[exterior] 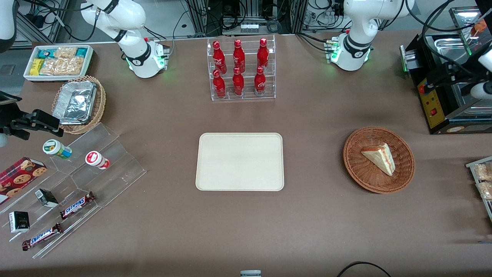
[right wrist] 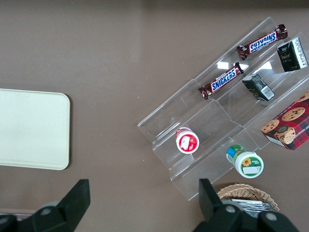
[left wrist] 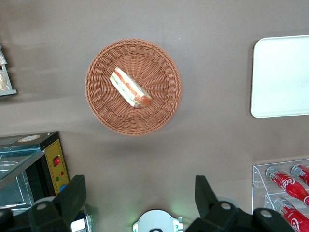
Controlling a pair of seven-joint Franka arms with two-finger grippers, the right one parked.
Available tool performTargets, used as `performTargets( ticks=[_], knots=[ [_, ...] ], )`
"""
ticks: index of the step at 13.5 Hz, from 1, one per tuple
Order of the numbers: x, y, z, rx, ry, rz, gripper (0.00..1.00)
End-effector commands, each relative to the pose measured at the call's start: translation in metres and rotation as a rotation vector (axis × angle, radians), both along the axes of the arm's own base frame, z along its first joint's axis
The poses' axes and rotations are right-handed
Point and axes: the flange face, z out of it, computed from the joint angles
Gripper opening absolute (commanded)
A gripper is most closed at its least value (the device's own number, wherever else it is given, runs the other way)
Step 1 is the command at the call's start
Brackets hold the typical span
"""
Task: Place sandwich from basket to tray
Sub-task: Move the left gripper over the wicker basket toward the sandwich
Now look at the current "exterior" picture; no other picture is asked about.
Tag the grey box at table edge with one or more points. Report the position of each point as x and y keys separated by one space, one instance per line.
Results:
x=250 y=273

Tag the small clear rice cracker bag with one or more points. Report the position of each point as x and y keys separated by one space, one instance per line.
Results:
x=66 y=52

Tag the teal snack packet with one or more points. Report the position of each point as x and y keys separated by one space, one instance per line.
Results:
x=82 y=52
x=45 y=53

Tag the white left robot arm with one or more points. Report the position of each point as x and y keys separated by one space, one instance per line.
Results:
x=355 y=34

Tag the tan oval wicker basket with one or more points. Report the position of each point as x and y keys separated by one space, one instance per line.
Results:
x=100 y=104

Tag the orange skewered food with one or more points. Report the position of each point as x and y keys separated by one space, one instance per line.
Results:
x=480 y=27

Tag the yellow snack packet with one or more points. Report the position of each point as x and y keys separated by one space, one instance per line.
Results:
x=36 y=67

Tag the green label yogurt bottle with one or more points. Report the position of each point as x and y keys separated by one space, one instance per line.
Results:
x=57 y=149

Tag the brown round wicker basket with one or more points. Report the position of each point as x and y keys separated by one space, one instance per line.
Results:
x=357 y=169

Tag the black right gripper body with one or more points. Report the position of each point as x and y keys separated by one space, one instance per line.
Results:
x=8 y=117

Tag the aluminium foil tray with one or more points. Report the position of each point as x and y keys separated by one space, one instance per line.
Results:
x=75 y=102

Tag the triangular sandwich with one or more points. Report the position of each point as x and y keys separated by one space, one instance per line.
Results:
x=380 y=158

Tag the large clear rice cracker bag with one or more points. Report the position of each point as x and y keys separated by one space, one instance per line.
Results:
x=63 y=66

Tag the clear acrylic stepped display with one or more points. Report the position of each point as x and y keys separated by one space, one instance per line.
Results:
x=115 y=173

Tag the black food warmer machine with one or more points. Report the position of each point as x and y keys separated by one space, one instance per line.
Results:
x=438 y=111

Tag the small black box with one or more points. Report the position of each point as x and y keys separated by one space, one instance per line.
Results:
x=47 y=197
x=19 y=222

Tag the red cola bottle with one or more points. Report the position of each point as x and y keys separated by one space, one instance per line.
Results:
x=238 y=84
x=219 y=86
x=263 y=54
x=260 y=82
x=218 y=57
x=239 y=57

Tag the beige plastic tray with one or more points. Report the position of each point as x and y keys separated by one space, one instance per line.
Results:
x=239 y=161

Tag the clear acrylic bottle rack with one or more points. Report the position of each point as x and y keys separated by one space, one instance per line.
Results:
x=248 y=96

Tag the white rectangular snack bin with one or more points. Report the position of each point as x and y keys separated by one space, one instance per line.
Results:
x=89 y=61

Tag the grey tray with snacks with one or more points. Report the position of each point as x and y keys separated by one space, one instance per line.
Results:
x=472 y=165

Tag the white power strip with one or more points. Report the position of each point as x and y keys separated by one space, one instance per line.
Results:
x=249 y=27

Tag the snickers chocolate bar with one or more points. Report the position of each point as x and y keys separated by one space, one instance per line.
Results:
x=77 y=205
x=42 y=236

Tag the red label yogurt bottle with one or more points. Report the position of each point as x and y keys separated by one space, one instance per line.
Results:
x=97 y=159

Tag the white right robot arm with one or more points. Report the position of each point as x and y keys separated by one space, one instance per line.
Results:
x=132 y=17

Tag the red plaid cookie box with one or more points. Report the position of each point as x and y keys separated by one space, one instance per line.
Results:
x=19 y=179

